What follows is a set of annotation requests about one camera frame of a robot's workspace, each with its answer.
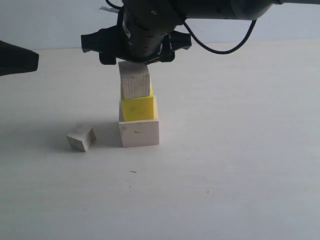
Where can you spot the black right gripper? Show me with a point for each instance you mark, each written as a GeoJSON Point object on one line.
{"type": "Point", "coordinates": [144, 34]}

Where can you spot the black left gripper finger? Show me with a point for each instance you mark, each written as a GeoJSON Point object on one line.
{"type": "Point", "coordinates": [17, 60]}

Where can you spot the medium wooden cube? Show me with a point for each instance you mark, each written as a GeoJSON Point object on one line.
{"type": "Point", "coordinates": [135, 80]}

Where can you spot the yellow cube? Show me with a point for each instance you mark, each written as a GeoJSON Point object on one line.
{"type": "Point", "coordinates": [138, 109]}

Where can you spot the large pale wooden cube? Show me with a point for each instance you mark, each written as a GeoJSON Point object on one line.
{"type": "Point", "coordinates": [139, 133]}

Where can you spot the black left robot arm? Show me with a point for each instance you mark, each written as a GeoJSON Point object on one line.
{"type": "Point", "coordinates": [248, 10]}

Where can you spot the small pale wooden cube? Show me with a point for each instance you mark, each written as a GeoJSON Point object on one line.
{"type": "Point", "coordinates": [81, 137]}

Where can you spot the white cable tie tag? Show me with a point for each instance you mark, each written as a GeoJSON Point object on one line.
{"type": "Point", "coordinates": [110, 9]}

